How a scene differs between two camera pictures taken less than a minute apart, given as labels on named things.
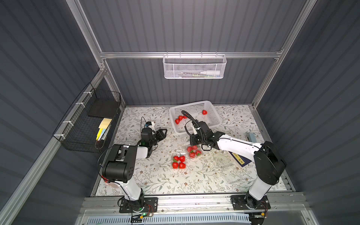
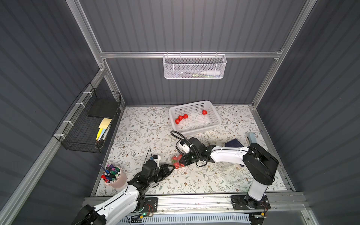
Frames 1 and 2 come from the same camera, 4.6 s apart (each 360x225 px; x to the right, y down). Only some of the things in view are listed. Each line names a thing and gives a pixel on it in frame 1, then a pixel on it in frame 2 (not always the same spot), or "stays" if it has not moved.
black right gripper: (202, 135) -> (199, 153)
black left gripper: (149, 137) -> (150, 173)
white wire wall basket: (194, 66) stays
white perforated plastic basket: (181, 124) stays
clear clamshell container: (178, 161) stays
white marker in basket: (214, 72) stays
